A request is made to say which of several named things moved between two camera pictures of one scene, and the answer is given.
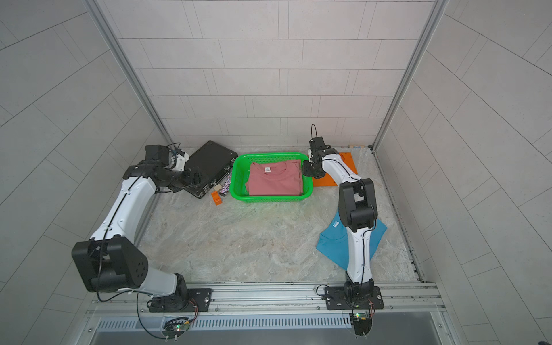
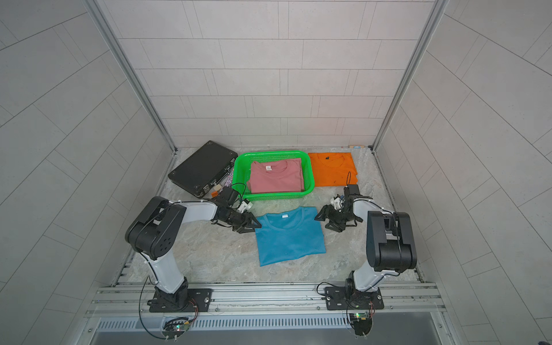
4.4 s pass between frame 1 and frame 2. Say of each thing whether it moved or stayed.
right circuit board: stayed
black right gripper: moved
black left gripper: moved
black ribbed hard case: stayed
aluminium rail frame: stayed
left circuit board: stayed
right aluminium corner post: stayed
